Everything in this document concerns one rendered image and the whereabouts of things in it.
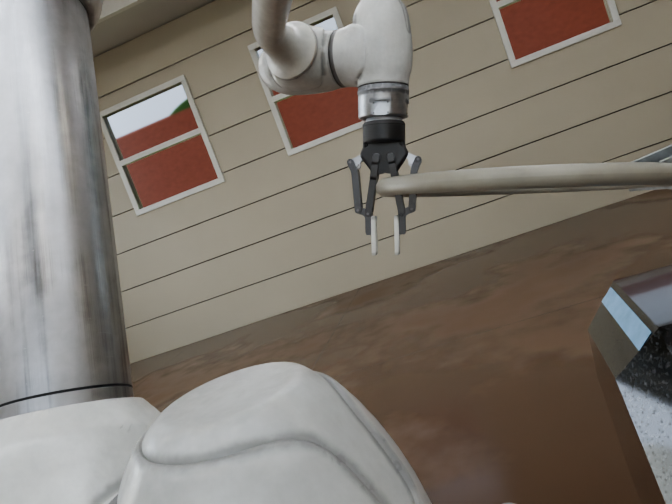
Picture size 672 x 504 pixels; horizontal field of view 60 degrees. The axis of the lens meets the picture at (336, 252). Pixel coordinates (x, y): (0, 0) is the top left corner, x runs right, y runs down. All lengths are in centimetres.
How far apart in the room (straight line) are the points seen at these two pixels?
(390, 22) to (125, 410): 77
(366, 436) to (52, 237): 29
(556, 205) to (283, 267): 346
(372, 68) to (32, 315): 71
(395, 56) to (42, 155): 65
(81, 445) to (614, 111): 725
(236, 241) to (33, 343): 726
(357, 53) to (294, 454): 83
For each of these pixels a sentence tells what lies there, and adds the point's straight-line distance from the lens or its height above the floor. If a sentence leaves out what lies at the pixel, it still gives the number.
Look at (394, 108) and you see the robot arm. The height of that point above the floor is 132.
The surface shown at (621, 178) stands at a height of 111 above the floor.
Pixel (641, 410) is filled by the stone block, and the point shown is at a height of 71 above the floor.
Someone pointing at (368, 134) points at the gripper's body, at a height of 129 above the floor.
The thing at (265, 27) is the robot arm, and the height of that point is 148.
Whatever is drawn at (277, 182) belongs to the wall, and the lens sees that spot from 746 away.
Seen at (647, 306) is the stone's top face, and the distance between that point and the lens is 120.
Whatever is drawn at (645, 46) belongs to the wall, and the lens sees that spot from 763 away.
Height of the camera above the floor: 121
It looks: 5 degrees down
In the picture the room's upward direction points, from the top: 20 degrees counter-clockwise
